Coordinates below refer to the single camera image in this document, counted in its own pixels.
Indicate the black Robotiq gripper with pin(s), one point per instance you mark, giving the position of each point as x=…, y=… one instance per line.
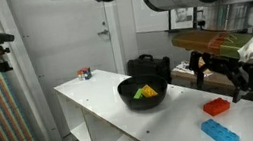
x=225, y=64

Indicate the red toy building block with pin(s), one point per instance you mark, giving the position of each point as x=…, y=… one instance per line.
x=216, y=107

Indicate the blue toy building block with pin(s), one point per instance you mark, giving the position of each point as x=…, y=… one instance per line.
x=220, y=132

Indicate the yellow toy building block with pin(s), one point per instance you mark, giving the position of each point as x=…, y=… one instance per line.
x=150, y=91

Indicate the green toy building block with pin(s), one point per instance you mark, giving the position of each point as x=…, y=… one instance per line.
x=137, y=94

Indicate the black bowl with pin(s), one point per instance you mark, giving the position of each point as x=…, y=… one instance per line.
x=145, y=103

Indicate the black framed picture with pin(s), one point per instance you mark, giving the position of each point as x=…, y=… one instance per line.
x=182, y=18

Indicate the black hard carrying case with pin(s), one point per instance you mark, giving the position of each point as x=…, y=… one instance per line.
x=149, y=67

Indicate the multicoloured Rubik's cube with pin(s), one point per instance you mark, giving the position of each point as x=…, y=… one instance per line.
x=84, y=73

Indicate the white shelf cabinet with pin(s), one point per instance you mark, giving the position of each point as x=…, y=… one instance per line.
x=72, y=115

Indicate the white door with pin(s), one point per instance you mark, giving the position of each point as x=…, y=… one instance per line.
x=61, y=39

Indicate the white wall whiteboard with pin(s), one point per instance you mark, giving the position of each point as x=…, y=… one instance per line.
x=151, y=19

